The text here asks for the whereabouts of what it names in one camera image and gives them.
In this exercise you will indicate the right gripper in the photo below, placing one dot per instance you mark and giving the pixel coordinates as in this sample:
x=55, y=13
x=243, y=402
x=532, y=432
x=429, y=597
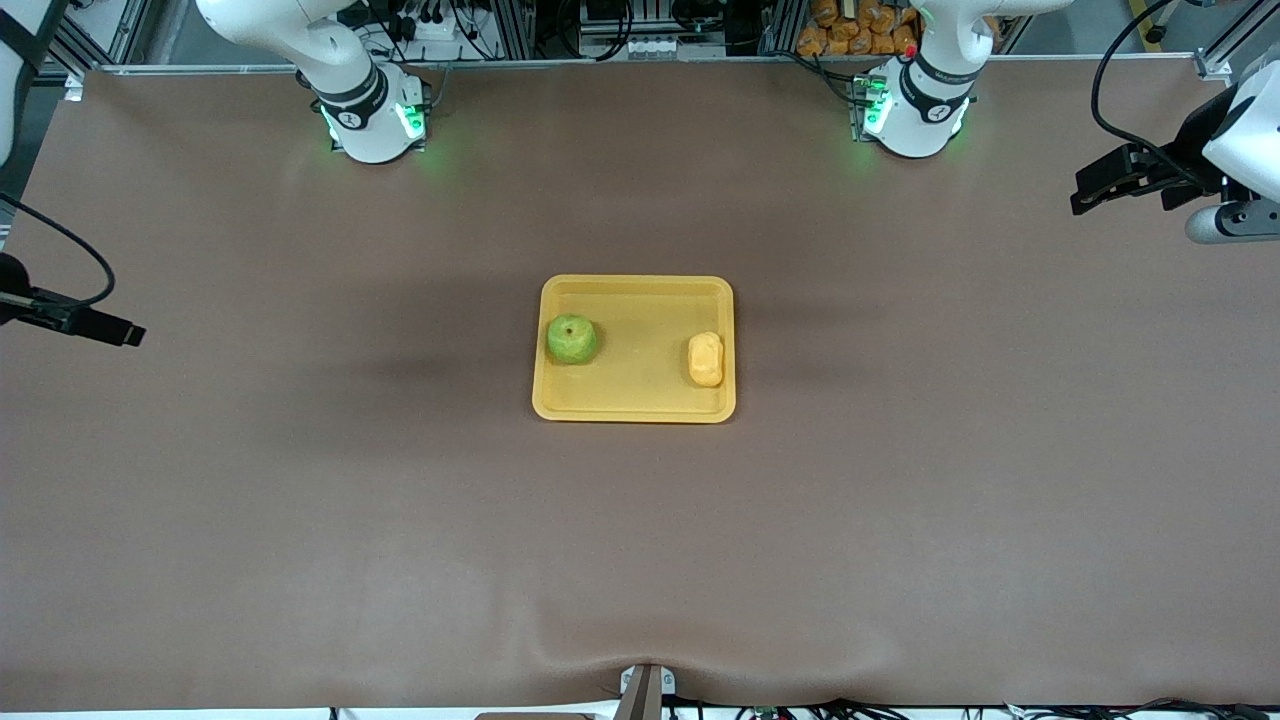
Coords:
x=12, y=279

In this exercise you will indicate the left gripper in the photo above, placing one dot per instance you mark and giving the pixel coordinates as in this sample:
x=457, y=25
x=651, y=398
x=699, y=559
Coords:
x=1192, y=136

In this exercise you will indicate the yellow potato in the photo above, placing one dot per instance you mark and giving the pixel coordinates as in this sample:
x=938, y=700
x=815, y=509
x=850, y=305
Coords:
x=706, y=360

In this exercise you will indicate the green apple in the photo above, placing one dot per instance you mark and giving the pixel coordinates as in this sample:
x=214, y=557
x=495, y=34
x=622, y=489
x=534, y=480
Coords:
x=572, y=340

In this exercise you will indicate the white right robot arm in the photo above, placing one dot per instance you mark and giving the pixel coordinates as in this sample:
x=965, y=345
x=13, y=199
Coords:
x=350, y=95

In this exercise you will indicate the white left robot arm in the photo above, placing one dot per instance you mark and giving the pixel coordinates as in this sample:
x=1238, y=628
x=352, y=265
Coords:
x=920, y=100

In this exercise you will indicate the yellow plastic tray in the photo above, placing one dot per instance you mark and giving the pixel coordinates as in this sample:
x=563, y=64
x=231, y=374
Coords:
x=640, y=395

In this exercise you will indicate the bag of orange snacks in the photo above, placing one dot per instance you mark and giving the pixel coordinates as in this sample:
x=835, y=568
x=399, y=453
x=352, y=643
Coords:
x=860, y=28

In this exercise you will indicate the white power strip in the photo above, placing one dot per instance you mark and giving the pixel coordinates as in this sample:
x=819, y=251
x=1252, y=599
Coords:
x=430, y=25

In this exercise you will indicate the brown table cover mat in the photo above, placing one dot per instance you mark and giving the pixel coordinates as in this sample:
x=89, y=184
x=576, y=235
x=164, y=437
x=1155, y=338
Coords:
x=640, y=550

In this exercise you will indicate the metal table edge clamp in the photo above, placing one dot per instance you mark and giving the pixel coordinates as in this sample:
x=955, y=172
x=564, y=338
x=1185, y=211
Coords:
x=647, y=690

